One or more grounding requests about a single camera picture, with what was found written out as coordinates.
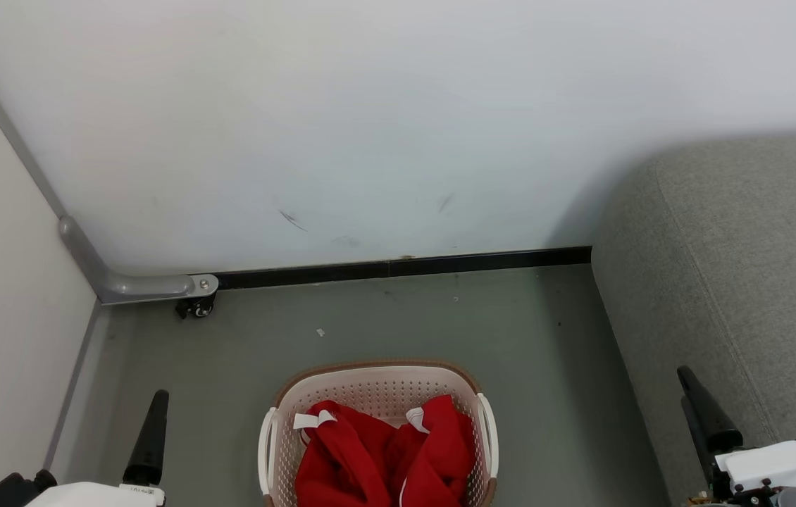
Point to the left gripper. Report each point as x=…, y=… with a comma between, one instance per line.
x=88, y=496

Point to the black baseboard strip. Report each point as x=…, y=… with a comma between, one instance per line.
x=405, y=267

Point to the grey fabric sofa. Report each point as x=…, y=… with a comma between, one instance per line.
x=736, y=267

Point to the red garment with white tag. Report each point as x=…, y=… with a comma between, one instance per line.
x=341, y=458

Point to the small black caster wheel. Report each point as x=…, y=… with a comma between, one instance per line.
x=197, y=308

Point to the grey floor edge strip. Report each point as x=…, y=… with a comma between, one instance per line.
x=74, y=380

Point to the white perforated laundry basket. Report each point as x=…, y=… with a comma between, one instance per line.
x=377, y=389

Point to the grey vertical corner strip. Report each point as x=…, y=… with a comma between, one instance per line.
x=3, y=120

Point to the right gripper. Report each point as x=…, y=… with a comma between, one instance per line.
x=771, y=465

